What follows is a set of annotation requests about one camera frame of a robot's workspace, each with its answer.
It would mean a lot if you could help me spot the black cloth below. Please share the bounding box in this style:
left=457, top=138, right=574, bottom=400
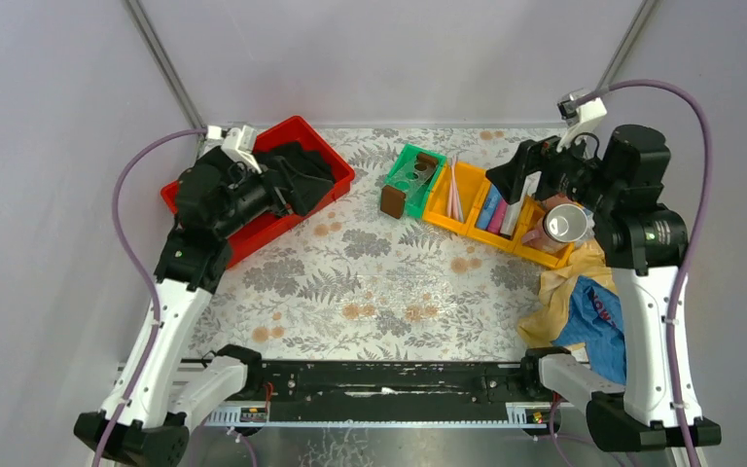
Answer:
left=254, top=141, right=336, bottom=217

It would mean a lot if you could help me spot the pink toothbrush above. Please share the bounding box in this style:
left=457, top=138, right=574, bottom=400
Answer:
left=446, top=156, right=465, bottom=223

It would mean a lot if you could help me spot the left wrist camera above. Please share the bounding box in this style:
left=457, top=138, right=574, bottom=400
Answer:
left=206, top=125, right=264, bottom=173

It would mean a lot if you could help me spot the pink patterned cup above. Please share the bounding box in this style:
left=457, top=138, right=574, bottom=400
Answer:
left=521, top=225, right=565, bottom=254

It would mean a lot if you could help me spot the white toothpaste tube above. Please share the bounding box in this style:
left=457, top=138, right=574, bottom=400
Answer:
left=500, top=175, right=537, bottom=236

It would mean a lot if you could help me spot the red plastic bin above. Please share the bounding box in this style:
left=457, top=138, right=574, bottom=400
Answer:
left=160, top=116, right=355, bottom=267

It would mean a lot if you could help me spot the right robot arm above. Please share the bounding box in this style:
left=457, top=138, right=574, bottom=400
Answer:
left=486, top=125, right=722, bottom=452

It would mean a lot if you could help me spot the pink toothpaste tube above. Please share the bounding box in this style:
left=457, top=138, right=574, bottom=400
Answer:
left=486, top=199, right=508, bottom=234

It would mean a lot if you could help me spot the clear acrylic toiletry tray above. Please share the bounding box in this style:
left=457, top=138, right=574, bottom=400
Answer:
left=379, top=152, right=439, bottom=219

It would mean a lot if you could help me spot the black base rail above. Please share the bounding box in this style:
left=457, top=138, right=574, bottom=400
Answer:
left=214, top=360, right=553, bottom=428

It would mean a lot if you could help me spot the green plastic bin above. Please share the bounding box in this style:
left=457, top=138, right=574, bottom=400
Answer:
left=379, top=144, right=446, bottom=219

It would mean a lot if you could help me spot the yellow cloth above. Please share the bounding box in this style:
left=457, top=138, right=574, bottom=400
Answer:
left=516, top=240, right=617, bottom=347

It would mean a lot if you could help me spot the white ceramic cup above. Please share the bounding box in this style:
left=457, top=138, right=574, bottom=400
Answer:
left=543, top=203, right=589, bottom=243

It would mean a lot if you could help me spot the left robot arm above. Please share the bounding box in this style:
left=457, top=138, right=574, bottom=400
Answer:
left=74, top=142, right=336, bottom=466

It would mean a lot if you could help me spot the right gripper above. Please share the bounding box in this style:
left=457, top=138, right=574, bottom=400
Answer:
left=485, top=121, right=620, bottom=213

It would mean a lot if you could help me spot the orange bin with toothpastes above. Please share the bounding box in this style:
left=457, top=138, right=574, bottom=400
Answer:
left=464, top=181, right=533, bottom=253

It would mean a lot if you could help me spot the blue cloth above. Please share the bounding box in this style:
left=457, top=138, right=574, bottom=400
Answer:
left=551, top=276, right=626, bottom=385

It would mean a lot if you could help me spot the blue toothpaste tube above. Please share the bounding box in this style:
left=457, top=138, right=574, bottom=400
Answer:
left=475, top=185, right=503, bottom=231

